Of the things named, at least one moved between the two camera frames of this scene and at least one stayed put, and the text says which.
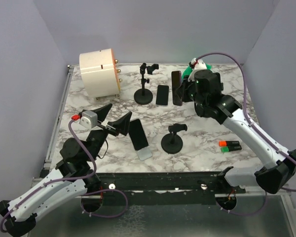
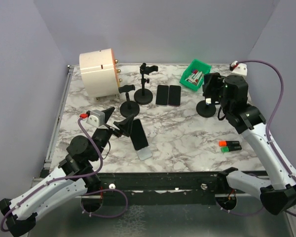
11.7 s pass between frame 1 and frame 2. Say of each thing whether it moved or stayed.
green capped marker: stayed
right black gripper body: moved
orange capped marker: stayed
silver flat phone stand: stayed
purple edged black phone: moved
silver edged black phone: stayed
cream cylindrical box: stayed
